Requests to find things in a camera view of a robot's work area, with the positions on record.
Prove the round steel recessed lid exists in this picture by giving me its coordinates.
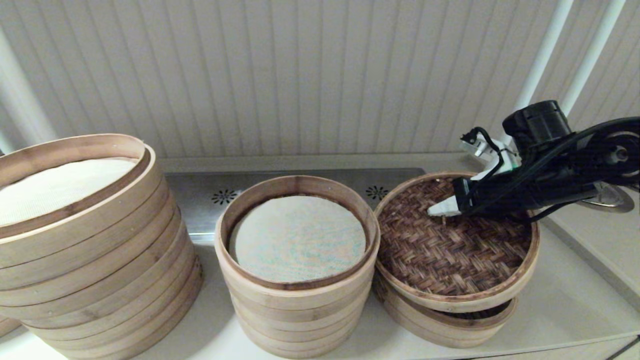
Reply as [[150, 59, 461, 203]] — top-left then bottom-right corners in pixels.
[[575, 185, 635, 214]]

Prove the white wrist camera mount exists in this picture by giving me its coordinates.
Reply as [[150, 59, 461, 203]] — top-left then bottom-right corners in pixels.
[[460, 127, 523, 182]]

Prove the woven bamboo steamer lid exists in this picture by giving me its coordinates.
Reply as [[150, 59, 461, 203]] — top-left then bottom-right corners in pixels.
[[374, 172, 541, 314]]

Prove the large bamboo steamer stack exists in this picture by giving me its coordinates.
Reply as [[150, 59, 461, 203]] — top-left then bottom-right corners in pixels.
[[0, 133, 205, 360]]

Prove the white metal pole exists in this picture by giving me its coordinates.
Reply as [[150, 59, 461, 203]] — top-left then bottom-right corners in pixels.
[[560, 0, 627, 119], [517, 0, 576, 108]]

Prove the stainless steel vented plate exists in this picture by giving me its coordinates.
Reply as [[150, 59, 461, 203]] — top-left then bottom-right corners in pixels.
[[166, 168, 426, 246]]

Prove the white round pillar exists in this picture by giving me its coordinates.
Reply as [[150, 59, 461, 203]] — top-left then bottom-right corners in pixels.
[[0, 25, 58, 151]]

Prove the small bamboo steamer basket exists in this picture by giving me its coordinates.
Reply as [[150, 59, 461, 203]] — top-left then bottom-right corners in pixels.
[[372, 280, 519, 349]]

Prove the white mesh steamer liner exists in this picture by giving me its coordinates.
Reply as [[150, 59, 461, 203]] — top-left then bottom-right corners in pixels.
[[230, 195, 367, 282]]

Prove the white cloth steamer liner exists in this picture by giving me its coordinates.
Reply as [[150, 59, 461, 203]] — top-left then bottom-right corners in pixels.
[[0, 158, 141, 227]]

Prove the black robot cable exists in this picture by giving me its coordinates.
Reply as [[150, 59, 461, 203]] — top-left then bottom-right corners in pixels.
[[462, 116, 640, 223]]

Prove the medium bamboo steamer stack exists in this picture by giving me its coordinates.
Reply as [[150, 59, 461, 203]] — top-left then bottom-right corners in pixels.
[[215, 175, 381, 359]]

